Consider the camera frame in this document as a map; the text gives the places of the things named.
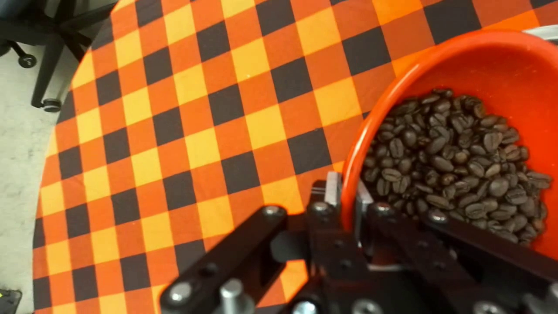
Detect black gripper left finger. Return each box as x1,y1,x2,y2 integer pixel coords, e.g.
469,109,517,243
159,171,374,314

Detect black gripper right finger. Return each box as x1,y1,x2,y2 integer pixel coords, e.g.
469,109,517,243
356,198,558,314

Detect dark coffee beans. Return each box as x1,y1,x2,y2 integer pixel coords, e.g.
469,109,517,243
361,88,553,246

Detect red plastic bowl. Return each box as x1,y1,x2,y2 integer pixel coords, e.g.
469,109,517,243
339,28,558,260

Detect orange black checkered tablecloth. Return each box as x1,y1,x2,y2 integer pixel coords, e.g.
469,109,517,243
32,0,558,314

